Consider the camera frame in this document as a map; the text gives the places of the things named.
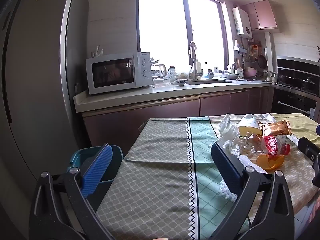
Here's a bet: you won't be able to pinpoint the golden snack wrapper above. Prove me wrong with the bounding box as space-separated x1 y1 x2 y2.
259 120 292 137

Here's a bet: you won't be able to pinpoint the kitchen window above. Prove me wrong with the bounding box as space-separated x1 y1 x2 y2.
136 0 229 67

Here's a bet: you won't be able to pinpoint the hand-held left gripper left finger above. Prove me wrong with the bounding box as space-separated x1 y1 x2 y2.
29 144 115 240

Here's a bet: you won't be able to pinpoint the white microwave oven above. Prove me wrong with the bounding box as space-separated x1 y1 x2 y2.
85 52 153 95

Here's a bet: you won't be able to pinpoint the pink upper wall cabinet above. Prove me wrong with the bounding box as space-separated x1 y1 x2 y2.
241 0 280 33

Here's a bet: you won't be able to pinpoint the patchwork patterned tablecloth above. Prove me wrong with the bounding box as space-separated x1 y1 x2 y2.
96 112 320 240

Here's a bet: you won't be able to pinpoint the kitchen sink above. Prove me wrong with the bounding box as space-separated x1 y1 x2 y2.
186 79 237 85

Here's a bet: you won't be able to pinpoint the orange peel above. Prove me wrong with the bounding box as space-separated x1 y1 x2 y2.
255 154 285 172

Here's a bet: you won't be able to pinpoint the plastic bottle with red label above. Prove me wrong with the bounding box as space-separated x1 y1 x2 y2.
246 134 291 157

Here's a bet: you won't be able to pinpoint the brown lower kitchen cabinets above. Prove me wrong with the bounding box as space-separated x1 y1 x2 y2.
82 86 273 155

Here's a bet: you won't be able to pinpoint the black built-in oven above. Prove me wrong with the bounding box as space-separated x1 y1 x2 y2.
271 86 320 120

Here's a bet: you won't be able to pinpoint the white hook ornament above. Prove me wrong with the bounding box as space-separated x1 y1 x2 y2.
91 45 104 57

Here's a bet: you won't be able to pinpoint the person's right forearm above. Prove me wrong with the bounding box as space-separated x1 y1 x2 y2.
310 200 320 223

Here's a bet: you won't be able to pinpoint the white wall water heater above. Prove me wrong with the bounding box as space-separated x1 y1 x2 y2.
232 6 252 39

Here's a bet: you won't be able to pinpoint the teal plastic trash bin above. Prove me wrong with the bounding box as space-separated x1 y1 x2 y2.
67 144 124 210

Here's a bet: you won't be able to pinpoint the steel kitchen faucet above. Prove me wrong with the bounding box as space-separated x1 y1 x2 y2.
189 41 200 80

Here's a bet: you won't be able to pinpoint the glass electric kettle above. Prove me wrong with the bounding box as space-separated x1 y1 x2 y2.
151 63 167 78

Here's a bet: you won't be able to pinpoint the white tissue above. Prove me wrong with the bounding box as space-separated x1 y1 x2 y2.
216 114 242 156

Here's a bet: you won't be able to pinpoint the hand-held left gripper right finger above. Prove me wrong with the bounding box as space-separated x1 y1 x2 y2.
207 142 295 240

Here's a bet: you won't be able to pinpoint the black integrated stove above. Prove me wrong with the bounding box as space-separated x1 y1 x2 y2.
276 55 320 97

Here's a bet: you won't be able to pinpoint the grey refrigerator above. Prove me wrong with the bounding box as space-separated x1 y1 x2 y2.
0 0 88 233

